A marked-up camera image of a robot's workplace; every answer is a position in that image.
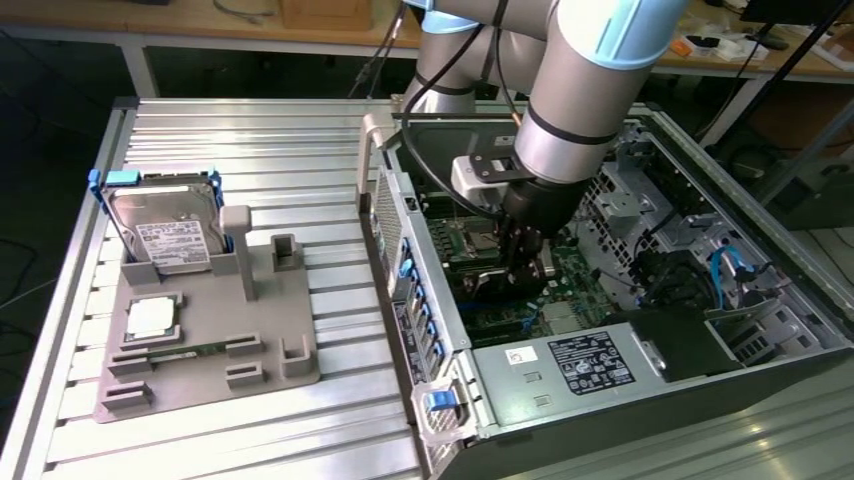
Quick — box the hard disk with blue rails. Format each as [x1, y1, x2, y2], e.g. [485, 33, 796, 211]
[85, 168, 228, 277]

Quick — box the black cable metal plug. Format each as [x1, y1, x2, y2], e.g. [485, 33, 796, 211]
[344, 0, 409, 100]

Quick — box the grey metal stand pole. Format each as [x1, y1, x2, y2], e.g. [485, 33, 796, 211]
[766, 99, 854, 204]

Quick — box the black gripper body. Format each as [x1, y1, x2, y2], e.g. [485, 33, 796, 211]
[497, 180, 586, 251]

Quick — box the silver disk bay cage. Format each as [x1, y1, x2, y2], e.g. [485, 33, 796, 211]
[576, 127, 708, 261]

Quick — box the silver power supply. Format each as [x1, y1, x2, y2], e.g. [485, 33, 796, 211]
[469, 322, 672, 439]

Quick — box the white plastic box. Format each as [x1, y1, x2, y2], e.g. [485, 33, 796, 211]
[692, 37, 763, 62]

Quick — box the silver chipset heatsink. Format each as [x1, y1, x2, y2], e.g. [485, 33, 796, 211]
[539, 302, 590, 337]

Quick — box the CPU socket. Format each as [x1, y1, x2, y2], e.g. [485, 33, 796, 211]
[459, 218, 508, 261]

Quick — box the wooden desk white frame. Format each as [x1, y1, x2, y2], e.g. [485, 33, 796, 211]
[650, 0, 854, 124]
[0, 0, 428, 99]

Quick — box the black stand pole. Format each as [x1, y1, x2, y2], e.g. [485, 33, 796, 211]
[696, 0, 842, 149]

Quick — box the grey parts rack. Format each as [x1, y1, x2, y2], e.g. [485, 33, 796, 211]
[92, 203, 323, 425]

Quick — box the silver CPU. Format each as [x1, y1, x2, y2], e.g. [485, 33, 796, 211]
[125, 298, 183, 341]

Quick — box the blue disk wire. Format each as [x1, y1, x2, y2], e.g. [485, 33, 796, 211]
[708, 243, 750, 311]

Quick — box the black camera cable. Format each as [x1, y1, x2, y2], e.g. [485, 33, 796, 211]
[397, 0, 528, 219]

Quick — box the black computer monitor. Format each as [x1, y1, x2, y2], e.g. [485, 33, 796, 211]
[738, 0, 854, 25]

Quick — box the graphics card with black fan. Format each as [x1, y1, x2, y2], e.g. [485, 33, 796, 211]
[447, 267, 559, 306]

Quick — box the black plastic air duct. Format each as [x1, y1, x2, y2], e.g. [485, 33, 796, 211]
[630, 309, 747, 385]

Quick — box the black open PC case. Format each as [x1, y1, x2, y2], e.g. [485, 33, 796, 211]
[356, 102, 854, 480]

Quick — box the green motherboard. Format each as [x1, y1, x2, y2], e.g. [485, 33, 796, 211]
[425, 209, 622, 351]

